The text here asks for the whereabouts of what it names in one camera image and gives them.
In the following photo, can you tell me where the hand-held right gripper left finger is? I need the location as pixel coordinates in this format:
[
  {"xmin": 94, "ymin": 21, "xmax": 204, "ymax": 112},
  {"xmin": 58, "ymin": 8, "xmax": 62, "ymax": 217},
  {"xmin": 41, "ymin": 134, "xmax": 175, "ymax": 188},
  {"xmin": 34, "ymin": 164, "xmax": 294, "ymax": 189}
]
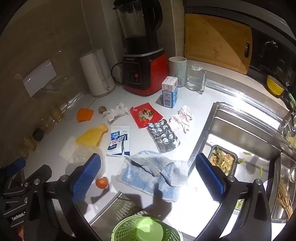
[{"xmin": 23, "ymin": 152, "xmax": 103, "ymax": 241}]

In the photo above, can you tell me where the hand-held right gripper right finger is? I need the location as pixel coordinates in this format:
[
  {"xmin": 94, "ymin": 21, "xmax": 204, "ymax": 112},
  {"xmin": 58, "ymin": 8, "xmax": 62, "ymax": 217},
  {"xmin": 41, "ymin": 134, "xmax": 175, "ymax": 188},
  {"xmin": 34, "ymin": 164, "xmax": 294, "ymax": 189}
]
[{"xmin": 195, "ymin": 152, "xmax": 273, "ymax": 241}]

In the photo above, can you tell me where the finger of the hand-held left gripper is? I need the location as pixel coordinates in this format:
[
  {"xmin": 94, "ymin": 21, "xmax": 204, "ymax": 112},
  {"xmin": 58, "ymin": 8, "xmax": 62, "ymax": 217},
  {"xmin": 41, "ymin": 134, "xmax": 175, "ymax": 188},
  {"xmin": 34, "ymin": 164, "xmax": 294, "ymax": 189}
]
[
  {"xmin": 0, "ymin": 157, "xmax": 26, "ymax": 186},
  {"xmin": 23, "ymin": 164, "xmax": 52, "ymax": 186}
]

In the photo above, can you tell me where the orange tangerine piece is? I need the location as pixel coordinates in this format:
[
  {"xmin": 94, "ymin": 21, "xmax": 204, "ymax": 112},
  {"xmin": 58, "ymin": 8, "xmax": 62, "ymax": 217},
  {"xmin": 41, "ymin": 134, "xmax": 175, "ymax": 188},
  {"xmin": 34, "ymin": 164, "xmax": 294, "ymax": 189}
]
[{"xmin": 96, "ymin": 176, "xmax": 109, "ymax": 189}]

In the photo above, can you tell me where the clear plastic container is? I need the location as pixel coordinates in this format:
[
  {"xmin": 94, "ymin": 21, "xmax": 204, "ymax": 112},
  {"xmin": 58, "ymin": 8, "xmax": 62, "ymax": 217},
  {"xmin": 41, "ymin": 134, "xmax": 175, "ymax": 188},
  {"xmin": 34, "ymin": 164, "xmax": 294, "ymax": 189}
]
[{"xmin": 72, "ymin": 145, "xmax": 106, "ymax": 183}]

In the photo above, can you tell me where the white foam piece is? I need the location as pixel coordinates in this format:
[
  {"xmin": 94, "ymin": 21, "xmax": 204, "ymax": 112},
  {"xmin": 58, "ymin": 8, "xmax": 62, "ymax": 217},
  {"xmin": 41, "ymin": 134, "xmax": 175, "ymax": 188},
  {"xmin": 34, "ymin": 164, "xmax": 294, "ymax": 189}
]
[{"xmin": 60, "ymin": 136, "xmax": 78, "ymax": 163}]

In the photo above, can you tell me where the yellow textured foam sheet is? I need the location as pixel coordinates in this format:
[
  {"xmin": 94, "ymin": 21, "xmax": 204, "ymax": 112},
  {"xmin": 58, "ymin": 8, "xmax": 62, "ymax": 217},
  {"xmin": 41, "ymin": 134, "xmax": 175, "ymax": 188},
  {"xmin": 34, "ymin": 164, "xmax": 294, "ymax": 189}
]
[{"xmin": 75, "ymin": 124, "xmax": 109, "ymax": 147}]

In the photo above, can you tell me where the white and blue wipe packet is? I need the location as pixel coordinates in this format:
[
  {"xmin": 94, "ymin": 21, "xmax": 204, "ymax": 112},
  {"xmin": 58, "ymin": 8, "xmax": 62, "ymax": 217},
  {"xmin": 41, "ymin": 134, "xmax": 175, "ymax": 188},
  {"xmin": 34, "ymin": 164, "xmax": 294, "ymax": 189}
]
[{"xmin": 106, "ymin": 126, "xmax": 131, "ymax": 157}]

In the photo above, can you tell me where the blue and white towel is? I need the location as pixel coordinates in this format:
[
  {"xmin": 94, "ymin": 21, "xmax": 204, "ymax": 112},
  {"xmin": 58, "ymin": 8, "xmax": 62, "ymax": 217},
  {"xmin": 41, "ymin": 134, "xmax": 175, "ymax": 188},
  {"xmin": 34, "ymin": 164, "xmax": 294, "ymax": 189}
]
[{"xmin": 116, "ymin": 150, "xmax": 189, "ymax": 203}]

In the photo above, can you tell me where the green plastic basket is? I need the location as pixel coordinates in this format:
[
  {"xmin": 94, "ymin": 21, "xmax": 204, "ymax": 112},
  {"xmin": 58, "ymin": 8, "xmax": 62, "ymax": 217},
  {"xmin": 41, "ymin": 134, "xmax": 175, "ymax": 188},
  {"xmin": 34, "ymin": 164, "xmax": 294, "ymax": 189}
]
[{"xmin": 112, "ymin": 215, "xmax": 183, "ymax": 241}]

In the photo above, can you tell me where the clear cooking oil bottle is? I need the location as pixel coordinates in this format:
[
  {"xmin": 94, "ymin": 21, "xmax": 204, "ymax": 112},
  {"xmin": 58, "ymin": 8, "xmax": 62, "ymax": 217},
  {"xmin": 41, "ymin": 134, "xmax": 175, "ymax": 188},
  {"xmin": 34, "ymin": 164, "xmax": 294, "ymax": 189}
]
[
  {"xmin": 16, "ymin": 133, "xmax": 37, "ymax": 159},
  {"xmin": 40, "ymin": 102, "xmax": 65, "ymax": 133}
]

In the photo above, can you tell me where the metal tray of vegetable peels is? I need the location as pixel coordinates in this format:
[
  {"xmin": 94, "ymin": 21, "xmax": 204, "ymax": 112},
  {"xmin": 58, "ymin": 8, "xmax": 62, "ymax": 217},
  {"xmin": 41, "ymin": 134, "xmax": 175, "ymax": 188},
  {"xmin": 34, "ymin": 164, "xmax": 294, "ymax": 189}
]
[{"xmin": 207, "ymin": 145, "xmax": 238, "ymax": 176}]

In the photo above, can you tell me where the stainless steel sink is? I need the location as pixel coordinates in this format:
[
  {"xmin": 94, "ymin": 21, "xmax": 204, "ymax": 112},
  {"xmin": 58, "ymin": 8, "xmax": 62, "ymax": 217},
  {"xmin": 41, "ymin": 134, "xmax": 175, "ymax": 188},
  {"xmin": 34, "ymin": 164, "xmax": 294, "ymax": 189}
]
[{"xmin": 187, "ymin": 102, "xmax": 296, "ymax": 223}]

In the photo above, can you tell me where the orange textured pad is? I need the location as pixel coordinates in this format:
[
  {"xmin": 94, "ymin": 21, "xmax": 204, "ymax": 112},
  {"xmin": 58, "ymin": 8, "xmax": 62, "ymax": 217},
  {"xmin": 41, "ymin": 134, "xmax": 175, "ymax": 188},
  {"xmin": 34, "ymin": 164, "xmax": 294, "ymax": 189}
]
[{"xmin": 77, "ymin": 108, "xmax": 94, "ymax": 121}]

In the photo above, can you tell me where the pink stained crumpled tissue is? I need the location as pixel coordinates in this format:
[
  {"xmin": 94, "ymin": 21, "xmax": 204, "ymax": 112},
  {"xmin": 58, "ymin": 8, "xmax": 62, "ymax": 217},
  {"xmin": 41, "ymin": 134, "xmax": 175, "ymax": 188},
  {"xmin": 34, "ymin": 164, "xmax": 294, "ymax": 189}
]
[{"xmin": 169, "ymin": 105, "xmax": 195, "ymax": 133}]

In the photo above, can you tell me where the white crumpled tissue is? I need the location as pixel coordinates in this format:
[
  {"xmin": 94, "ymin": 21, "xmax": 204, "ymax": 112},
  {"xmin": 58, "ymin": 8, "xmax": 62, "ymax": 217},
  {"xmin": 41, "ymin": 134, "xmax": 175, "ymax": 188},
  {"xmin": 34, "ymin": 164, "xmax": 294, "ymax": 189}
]
[{"xmin": 102, "ymin": 102, "xmax": 130, "ymax": 123}]

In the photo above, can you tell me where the bamboo pot brush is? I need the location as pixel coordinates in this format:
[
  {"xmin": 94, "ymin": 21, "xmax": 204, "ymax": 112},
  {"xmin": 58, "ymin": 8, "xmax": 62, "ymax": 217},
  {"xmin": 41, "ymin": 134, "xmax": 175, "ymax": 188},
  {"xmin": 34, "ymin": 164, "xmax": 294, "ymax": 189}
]
[{"xmin": 276, "ymin": 178, "xmax": 293, "ymax": 219}]

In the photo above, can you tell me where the red snack packet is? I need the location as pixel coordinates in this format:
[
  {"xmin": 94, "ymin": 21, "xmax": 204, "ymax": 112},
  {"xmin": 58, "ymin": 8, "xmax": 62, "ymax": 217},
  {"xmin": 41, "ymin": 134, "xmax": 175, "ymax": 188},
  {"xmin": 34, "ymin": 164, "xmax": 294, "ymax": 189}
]
[{"xmin": 129, "ymin": 103, "xmax": 163, "ymax": 128}]

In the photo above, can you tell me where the blue and white milk carton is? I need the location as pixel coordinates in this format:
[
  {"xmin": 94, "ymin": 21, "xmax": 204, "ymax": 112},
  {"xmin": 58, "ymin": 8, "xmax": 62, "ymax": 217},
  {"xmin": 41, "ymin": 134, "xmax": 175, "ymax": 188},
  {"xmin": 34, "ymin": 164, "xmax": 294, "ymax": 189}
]
[{"xmin": 161, "ymin": 76, "xmax": 178, "ymax": 109}]

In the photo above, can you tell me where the metal faucet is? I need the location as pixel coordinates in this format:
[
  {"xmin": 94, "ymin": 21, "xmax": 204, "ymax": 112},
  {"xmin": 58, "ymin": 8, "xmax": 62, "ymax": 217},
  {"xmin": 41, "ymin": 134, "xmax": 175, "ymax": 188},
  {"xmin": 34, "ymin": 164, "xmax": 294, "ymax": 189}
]
[{"xmin": 281, "ymin": 110, "xmax": 296, "ymax": 137}]

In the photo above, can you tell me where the glass water pitcher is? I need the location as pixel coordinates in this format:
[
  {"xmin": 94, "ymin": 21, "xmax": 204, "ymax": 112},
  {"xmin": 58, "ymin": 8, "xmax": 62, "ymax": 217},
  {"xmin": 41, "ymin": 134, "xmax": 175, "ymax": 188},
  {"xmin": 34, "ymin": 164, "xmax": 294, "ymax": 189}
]
[{"xmin": 186, "ymin": 64, "xmax": 207, "ymax": 94}]

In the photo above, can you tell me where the white electric kettle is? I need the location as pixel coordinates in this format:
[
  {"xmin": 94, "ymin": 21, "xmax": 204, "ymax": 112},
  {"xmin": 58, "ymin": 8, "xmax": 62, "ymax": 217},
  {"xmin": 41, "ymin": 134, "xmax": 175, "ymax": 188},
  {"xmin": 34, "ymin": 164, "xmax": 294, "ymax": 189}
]
[{"xmin": 79, "ymin": 49, "xmax": 116, "ymax": 97}]

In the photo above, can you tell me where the dark green bottle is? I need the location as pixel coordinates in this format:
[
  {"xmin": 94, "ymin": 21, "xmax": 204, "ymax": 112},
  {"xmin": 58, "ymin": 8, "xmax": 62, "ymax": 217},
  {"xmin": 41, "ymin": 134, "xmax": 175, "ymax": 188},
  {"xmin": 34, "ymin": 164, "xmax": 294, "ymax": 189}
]
[{"xmin": 284, "ymin": 91, "xmax": 296, "ymax": 110}]

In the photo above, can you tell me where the white ceramic cup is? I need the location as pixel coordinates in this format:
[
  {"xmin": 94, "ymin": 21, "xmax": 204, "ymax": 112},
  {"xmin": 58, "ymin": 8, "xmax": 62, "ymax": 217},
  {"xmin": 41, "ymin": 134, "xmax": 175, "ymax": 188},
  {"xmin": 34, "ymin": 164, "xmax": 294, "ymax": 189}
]
[{"xmin": 168, "ymin": 56, "xmax": 187, "ymax": 88}]

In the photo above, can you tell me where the yellow bowl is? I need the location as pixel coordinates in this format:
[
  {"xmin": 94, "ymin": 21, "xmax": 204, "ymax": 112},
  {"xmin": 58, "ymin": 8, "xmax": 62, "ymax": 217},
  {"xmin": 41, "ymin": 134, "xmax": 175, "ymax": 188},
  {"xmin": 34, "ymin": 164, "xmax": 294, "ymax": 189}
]
[{"xmin": 266, "ymin": 75, "xmax": 285, "ymax": 96}]

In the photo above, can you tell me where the red and black blender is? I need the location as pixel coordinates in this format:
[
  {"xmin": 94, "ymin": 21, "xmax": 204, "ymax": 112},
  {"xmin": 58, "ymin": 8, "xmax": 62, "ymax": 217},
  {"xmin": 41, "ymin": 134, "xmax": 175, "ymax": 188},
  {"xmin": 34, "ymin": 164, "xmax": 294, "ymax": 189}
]
[{"xmin": 113, "ymin": 0, "xmax": 169, "ymax": 96}]

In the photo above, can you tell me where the wine glass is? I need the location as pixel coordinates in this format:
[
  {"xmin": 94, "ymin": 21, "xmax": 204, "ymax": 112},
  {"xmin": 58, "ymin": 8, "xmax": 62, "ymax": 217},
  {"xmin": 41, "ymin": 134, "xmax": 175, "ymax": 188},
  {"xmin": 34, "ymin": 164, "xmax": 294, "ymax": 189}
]
[{"xmin": 283, "ymin": 68, "xmax": 296, "ymax": 88}]

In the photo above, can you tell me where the wooden cutting board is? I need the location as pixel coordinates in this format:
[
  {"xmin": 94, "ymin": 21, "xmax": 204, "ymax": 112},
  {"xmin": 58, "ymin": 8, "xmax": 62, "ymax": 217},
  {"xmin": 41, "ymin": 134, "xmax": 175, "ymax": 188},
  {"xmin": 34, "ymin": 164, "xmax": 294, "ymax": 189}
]
[{"xmin": 184, "ymin": 13, "xmax": 253, "ymax": 75}]

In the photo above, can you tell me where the white wall socket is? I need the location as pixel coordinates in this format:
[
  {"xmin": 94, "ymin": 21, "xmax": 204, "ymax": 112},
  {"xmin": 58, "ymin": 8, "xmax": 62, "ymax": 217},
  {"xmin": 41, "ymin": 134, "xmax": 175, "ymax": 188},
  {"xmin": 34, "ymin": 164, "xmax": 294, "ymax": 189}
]
[{"xmin": 22, "ymin": 59, "xmax": 57, "ymax": 97}]

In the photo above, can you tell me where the black blender cable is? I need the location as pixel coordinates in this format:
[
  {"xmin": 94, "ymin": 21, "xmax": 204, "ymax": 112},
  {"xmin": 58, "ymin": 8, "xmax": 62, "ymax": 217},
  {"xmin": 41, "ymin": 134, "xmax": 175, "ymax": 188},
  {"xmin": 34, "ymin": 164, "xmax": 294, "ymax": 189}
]
[{"xmin": 111, "ymin": 62, "xmax": 124, "ymax": 86}]

